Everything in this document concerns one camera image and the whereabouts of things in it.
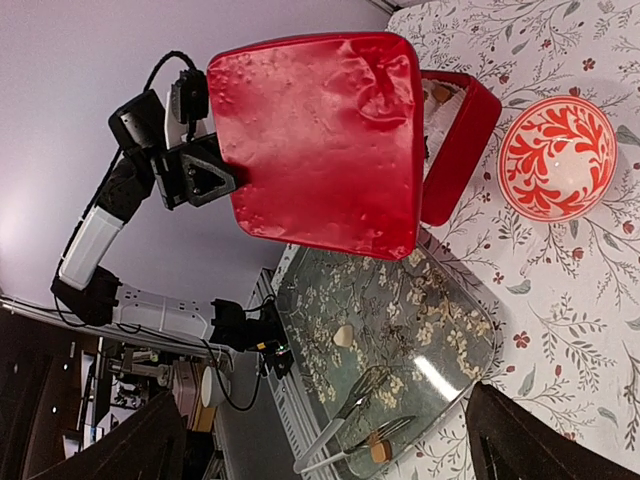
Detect red patterned small bowl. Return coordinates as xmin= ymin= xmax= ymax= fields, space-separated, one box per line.
xmin=497 ymin=95 xmax=618 ymax=223

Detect white bowl in background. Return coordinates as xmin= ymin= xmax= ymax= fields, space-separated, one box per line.
xmin=200 ymin=366 xmax=231 ymax=408

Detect red chocolate box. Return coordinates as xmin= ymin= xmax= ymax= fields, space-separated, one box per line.
xmin=421 ymin=70 xmax=502 ymax=226

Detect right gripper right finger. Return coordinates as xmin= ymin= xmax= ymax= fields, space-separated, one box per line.
xmin=465 ymin=382 xmax=639 ymax=479

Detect red box lid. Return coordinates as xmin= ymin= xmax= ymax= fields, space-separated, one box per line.
xmin=206 ymin=32 xmax=424 ymax=260

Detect silver tongs white handle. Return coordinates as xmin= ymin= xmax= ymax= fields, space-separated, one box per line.
xmin=293 ymin=366 xmax=417 ymax=475

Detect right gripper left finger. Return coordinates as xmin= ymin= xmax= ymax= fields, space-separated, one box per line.
xmin=36 ymin=392 xmax=186 ymax=480

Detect white teardrop chocolate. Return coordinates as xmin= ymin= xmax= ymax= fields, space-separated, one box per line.
xmin=333 ymin=325 xmax=355 ymax=348

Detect round ridged caramel chocolate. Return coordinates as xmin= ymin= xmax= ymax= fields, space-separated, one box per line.
xmin=432 ymin=85 xmax=452 ymax=103

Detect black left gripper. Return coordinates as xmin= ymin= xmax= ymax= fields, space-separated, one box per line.
xmin=151 ymin=133 xmax=238 ymax=209

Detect aluminium front rail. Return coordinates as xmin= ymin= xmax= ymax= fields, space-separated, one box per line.
xmin=209 ymin=242 xmax=341 ymax=480

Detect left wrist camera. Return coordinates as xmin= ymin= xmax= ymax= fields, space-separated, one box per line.
xmin=170 ymin=69 xmax=209 ymax=125

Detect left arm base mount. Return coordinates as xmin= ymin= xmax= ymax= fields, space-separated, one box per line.
xmin=209 ymin=295 xmax=294 ymax=379

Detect white paper cups liner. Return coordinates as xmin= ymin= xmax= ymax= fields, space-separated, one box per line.
xmin=422 ymin=79 xmax=466 ymax=159

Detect caramel square chocolate right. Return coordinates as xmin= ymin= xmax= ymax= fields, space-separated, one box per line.
xmin=369 ymin=435 xmax=392 ymax=464

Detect blue floral glass tray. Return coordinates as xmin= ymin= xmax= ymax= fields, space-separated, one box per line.
xmin=276 ymin=246 xmax=496 ymax=479

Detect left aluminium post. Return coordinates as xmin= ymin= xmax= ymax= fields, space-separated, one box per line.
xmin=370 ymin=0 xmax=422 ymax=12

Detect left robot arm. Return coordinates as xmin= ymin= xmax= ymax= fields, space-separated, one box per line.
xmin=51 ymin=51 xmax=246 ymax=342

